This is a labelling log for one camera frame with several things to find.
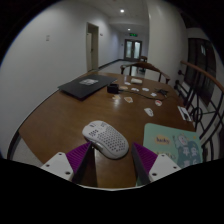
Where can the white honeycomb computer mouse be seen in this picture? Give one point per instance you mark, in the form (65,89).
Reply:
(106,138)

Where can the white booklet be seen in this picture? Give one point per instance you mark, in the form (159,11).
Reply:
(184,113)

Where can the green cartoon print mouse pad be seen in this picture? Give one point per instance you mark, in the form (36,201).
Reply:
(166,140)

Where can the round ceiling light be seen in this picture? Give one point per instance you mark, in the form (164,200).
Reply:
(122,11)
(128,29)

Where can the wood-topped black metal railing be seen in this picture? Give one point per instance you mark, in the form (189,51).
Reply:
(203,71)

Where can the small black box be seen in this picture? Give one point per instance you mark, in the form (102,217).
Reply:
(112,88)

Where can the white wall switch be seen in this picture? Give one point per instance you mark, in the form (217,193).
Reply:
(47,38)

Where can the dark framed window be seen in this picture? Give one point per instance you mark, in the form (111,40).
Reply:
(200,66)

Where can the glass double door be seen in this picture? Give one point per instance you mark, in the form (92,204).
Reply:
(132,50)

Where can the white side door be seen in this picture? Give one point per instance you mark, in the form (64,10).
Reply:
(92,46)

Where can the wooden armchair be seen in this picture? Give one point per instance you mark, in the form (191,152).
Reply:
(146,65)

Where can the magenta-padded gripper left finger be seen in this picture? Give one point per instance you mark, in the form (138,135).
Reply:
(63,165)

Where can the dark grey closed laptop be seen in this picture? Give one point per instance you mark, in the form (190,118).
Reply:
(85,86)

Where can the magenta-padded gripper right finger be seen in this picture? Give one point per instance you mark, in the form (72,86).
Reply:
(160,166)

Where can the green exit sign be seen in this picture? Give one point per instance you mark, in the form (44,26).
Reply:
(133,34)

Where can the small white flat box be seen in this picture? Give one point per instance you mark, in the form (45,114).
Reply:
(136,80)

